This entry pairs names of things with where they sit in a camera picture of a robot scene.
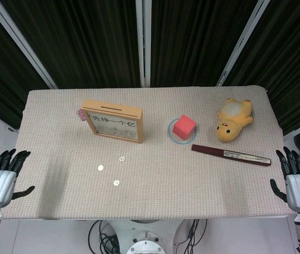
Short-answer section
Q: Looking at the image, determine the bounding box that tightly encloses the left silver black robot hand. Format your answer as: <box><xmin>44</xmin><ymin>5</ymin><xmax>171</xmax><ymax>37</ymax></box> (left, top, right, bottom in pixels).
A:
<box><xmin>0</xmin><ymin>148</ymin><xmax>36</xmax><ymax>207</ymax></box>

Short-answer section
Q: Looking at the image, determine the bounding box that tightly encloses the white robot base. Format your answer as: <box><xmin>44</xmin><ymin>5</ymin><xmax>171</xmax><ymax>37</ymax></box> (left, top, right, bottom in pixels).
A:
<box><xmin>86</xmin><ymin>218</ymin><xmax>211</xmax><ymax>254</ymax></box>

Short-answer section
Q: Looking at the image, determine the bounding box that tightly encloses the yellow plush toy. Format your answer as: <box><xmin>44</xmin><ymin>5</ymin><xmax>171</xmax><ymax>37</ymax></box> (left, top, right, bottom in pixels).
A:
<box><xmin>215</xmin><ymin>97</ymin><xmax>254</xmax><ymax>143</ymax></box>

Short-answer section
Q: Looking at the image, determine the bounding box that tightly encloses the dark red folded fan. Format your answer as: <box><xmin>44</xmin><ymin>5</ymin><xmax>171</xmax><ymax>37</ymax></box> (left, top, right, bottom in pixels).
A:
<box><xmin>191</xmin><ymin>144</ymin><xmax>272</xmax><ymax>167</ymax></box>

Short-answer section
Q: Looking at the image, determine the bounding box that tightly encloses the red foam cube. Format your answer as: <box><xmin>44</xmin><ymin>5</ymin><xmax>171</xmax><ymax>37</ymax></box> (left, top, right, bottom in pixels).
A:
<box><xmin>173</xmin><ymin>114</ymin><xmax>197</xmax><ymax>140</ymax></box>

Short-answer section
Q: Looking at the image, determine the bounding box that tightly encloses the beige woven tablecloth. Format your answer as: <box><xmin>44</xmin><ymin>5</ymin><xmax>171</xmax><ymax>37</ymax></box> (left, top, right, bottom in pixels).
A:
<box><xmin>0</xmin><ymin>85</ymin><xmax>300</xmax><ymax>220</ymax></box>

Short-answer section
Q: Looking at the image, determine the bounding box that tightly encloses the black cable bundle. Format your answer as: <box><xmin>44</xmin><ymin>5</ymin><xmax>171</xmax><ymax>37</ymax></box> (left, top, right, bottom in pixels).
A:
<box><xmin>87</xmin><ymin>219</ymin><xmax>121</xmax><ymax>254</ymax></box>
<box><xmin>186</xmin><ymin>219</ymin><xmax>208</xmax><ymax>254</ymax></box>

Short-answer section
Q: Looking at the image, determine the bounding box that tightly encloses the wooden frame coin bank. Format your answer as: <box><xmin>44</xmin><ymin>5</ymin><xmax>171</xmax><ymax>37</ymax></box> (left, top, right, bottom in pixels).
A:
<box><xmin>82</xmin><ymin>99</ymin><xmax>144</xmax><ymax>144</ymax></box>

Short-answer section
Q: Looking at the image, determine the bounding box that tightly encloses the blue ring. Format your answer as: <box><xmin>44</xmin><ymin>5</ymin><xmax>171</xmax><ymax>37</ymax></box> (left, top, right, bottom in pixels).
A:
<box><xmin>167</xmin><ymin>118</ymin><xmax>198</xmax><ymax>145</ymax></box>

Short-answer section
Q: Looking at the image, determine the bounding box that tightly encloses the white frame post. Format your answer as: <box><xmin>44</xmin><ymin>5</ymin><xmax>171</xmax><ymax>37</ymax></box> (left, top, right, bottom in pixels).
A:
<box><xmin>0</xmin><ymin>0</ymin><xmax>58</xmax><ymax>89</ymax></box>
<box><xmin>135</xmin><ymin>0</ymin><xmax>152</xmax><ymax>87</ymax></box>
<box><xmin>215</xmin><ymin>0</ymin><xmax>266</xmax><ymax>87</ymax></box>

